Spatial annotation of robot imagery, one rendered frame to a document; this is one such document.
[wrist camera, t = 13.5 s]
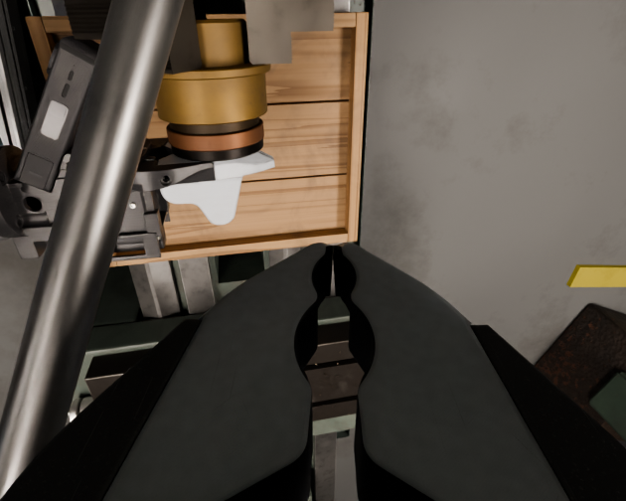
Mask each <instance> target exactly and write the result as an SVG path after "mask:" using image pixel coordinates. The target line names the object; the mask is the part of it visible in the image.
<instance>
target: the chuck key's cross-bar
mask: <svg viewBox="0 0 626 501"><path fill-rule="evenodd" d="M184 2H185V0H111V3H110V7H109V11H108V15H107V18H106V22H105V26H104V30H103V34H102V37H101V41H100V45H99V49H98V52H97V56H96V60H95V64H94V68H93V71H92V75H91V79H90V83H89V87H88V90H87V94H86V98H85V102H84V105H83V109H82V113H81V117H80V121H79V124H78V131H77V135H76V138H75V142H74V146H73V150H72V154H71V157H70V161H69V165H68V169H67V173H66V176H65V180H64V184H63V188H62V191H61V195H60V199H59V202H58V206H57V209H56V213H55V217H54V221H53V224H52V228H51V232H50V236H49V240H48V243H47V247H46V251H45V255H44V258H43V262H42V266H41V270H40V274H39V277H38V281H37V285H36V289H35V293H34V296H33V300H32V304H31V308H30V311H29V315H28V319H27V323H26V327H25V330H24V334H23V338H22V342H21V345H20V349H19V353H18V357H17V361H16V364H15V368H14V372H13V376H12V380H11V383H10V387H9V391H8V395H7V398H6V402H5V406H4V410H3V414H2V416H1V420H0V499H1V497H2V496H3V495H4V494H5V492H6V491H7V490H8V489H9V487H10V486H11V485H12V484H13V483H14V481H15V480H16V479H17V478H18V477H19V475H20V474H21V473H22V472H23V471H24V470H25V469H26V467H27V466H28V465H29V464H30V463H31V462H32V461H33V460H34V459H35V457H36V456H37V455H38V454H39V453H40V452H41V451H42V450H43V449H44V448H45V447H46V445H47V444H48V443H49V442H50V441H51V440H52V439H53V438H54V437H55V436H56V435H57V434H58V433H59V432H60V431H61V430H62V429H63V428H64V427H65V425H66V422H67V418H68V415H69V411H70V407H71V404H72V400H73V397H74V393H75V390H76V386H77V383H78V376H79V373H80V369H81V366H82V362H83V359H84V355H85V352H86V348H87V344H88V341H89V337H90V334H91V330H92V327H93V323H94V320H95V316H96V312H97V309H98V305H99V302H100V298H101V296H102V292H103V289H104V285H105V281H106V278H107V274H108V271H109V267H110V264H111V260H112V257H113V253H114V249H115V246H116V242H117V239H118V235H119V232H120V228H121V225H122V221H123V218H124V214H125V210H126V207H127V203H128V200H129V196H130V193H131V189H132V186H133V182H134V178H135V175H136V171H137V168H138V164H139V161H140V157H141V154H142V150H143V146H144V143H145V139H146V136H147V132H148V129H149V125H150V122H151V118H152V114H153V111H154V107H155V104H156V100H157V97H158V93H159V90H160V86H161V82H162V80H163V76H164V73H165V69H166V66H167V62H168V59H169V55H170V51H171V48H172V44H173V41H174V37H175V34H176V30H177V27H178V23H179V20H180V16H181V12H182V9H183V5H184Z"/></svg>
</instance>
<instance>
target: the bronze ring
mask: <svg viewBox="0 0 626 501"><path fill-rule="evenodd" d="M196 23H197V25H196V26H197V31H198V32H197V33H198V38H199V39H198V41H199V45H200V46H199V48H200V55H201V61H202V67H201V69H200V70H195V71H189V72H184V73H179V74H174V75H166V74H164V76H163V80H162V82H161V86H160V90H159V93H158V97H157V100H156V107H157V112H158V117H159V118H160V119H161V120H163V121H166V122H169V124H168V125H167V127H166V130H167V135H168V140H169V143H170V144H171V148H172V152H173V154H174V155H176V156H177V157H179V158H182V159H186V160H191V161H201V162H216V161H227V160H234V159H239V158H243V157H246V156H249V155H252V154H254V153H256V152H258V151H259V150H260V149H261V148H262V147H263V137H264V128H263V121H262V119H260V118H259V117H260V116H263V115H264V114H266V113H267V98H266V83H265V73H267V72H269V71H270V64H264V65H253V64H252V63H251V62H250V61H249V52H248V40H247V29H246V21H245V20H244V19H196Z"/></svg>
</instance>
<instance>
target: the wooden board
mask: <svg viewBox="0 0 626 501"><path fill-rule="evenodd" d="M334 15H335V16H334V22H335V23H334V28H333V31H313V32H291V38H292V39H291V41H292V42H291V44H292V45H291V47H292V48H291V49H292V51H291V52H292V64H270V71H269V72H267V73H265V83H266V98H267V113H266V114H264V115H263V116H260V117H259V118H260V119H262V121H263V128H264V137H263V147H262V148H261V149H260V151H262V152H264V153H266V154H268V155H271V156H272V157H273V159H274V167H273V168H270V169H267V170H264V171H261V172H257V173H253V174H249V175H244V176H243V177H242V180H241V184H240V190H239V195H238V200H237V205H236V210H235V217H234V218H233V219H232V220H231V221H230V222H229V223H228V224H225V225H214V224H212V223H211V222H210V221H209V220H208V219H207V217H206V216H205V214H204V213H203V212H202V210H201V209H200V208H199V207H198V206H197V205H194V204H173V203H170V202H169V204H170V209H169V214H170V219H171V221H170V222H164V229H165V234H166V239H167V240H166V244H165V247H164V248H163V249H160V251H161V257H156V258H145V259H134V260H123V261H112V262H111V264H110V267H112V266H122V265H131V264H140V263H149V262H159V261H168V260H177V259H187V258H196V257H206V256H215V255H224V254H234V253H243V252H253V251H270V250H280V249H289V248H299V247H308V246H310V245H312V244H316V243H325V244H335V243H345V242H354V241H356V240H357V237H358V217H359V199H360V179H361V160H362V141H363V121H364V102H365V82H366V63H367V43H368V25H369V12H335V13H334ZM25 19H26V22H27V25H28V29H29V32H30V35H31V38H32V41H33V44H34V47H35V50H36V53H37V56H38V59H39V62H40V65H41V68H42V72H43V75H44V78H45V81H47V78H48V76H49V75H48V74H47V67H48V64H49V60H50V57H51V54H52V52H53V50H54V46H55V45H56V43H57V42H58V41H60V40H61V39H62V38H63V37H67V36H73V33H72V29H71V25H70V21H69V17H68V16H26V17H25ZM168 124H169V122H166V121H163V120H161V119H160V118H159V117H158V112H157V107H156V104H155V107H154V111H153V114H152V118H151V122H150V125H149V129H148V132H147V136H146V138H147V139H151V138H168V135H167V130H166V127H167V125H168Z"/></svg>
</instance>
